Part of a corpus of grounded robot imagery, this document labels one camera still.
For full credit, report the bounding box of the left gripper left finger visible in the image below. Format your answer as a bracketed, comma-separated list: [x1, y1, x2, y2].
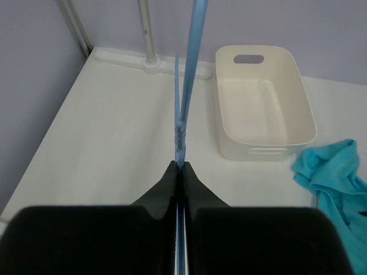
[1, 162, 178, 274]

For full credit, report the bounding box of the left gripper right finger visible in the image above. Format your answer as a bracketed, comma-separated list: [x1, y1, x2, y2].
[182, 163, 353, 274]

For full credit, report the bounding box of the turquoise t shirt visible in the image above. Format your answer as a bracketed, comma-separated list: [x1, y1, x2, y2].
[292, 139, 366, 274]

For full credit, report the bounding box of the light blue wire hanger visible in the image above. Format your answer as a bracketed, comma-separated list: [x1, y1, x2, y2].
[174, 1, 208, 274]

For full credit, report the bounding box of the white plastic bin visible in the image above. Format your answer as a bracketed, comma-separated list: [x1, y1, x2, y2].
[214, 45, 317, 161]

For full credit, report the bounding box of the white clothes rack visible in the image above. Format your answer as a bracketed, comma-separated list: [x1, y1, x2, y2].
[93, 0, 213, 80]

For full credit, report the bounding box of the aluminium frame post left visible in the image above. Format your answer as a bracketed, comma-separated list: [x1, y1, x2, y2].
[55, 0, 93, 61]

